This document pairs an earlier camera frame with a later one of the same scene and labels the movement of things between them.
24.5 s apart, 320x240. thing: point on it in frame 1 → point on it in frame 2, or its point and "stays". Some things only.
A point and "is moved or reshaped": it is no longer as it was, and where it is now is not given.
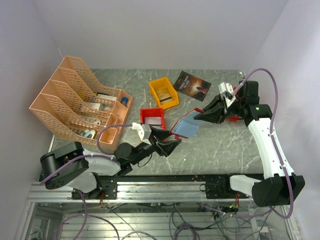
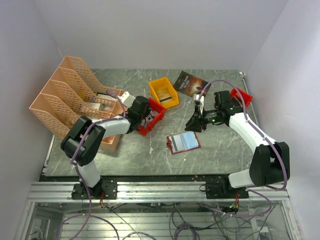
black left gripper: [165, 149] → [147, 111]
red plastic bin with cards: [152, 116] is moved or reshaped
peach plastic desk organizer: [74, 103] stays
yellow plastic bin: [163, 93] stays
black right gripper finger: [218, 99] → [195, 121]
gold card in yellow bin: [164, 96] stays
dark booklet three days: [192, 85] stays
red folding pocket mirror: [186, 126] → [182, 142]
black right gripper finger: [215, 116] → [193, 125]
